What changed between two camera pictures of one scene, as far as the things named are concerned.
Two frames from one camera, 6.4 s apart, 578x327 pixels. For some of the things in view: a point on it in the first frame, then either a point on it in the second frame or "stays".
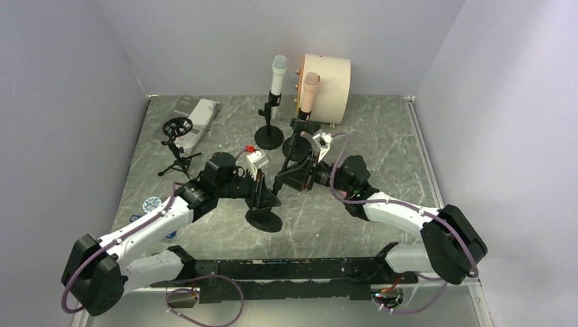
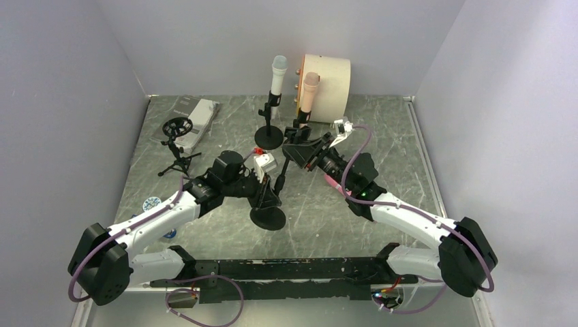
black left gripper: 259,191 stays
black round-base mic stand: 265,220 stays
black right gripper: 306,176 → 313,154
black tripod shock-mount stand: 172,127 stays
